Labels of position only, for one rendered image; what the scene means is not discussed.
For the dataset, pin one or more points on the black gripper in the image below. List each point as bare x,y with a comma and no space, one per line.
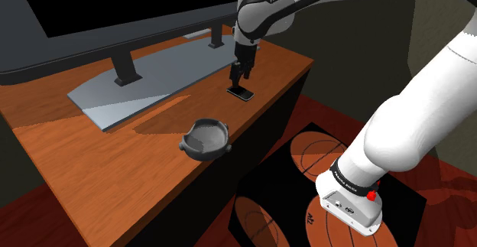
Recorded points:
245,54

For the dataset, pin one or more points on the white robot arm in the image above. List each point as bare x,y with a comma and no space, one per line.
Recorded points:
421,115

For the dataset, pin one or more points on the black smartphone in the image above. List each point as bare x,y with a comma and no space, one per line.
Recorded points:
241,93

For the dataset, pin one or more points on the grey flat rectangular object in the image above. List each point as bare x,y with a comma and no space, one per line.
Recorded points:
197,33

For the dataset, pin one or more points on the grey bowl with knobs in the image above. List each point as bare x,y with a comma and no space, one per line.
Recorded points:
207,142

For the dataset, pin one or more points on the basketball patterned robot stand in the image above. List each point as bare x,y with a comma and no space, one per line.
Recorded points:
275,186

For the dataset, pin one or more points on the black television with grey base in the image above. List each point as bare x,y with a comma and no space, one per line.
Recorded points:
111,11

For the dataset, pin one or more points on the wooden television cabinet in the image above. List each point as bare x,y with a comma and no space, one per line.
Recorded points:
111,164

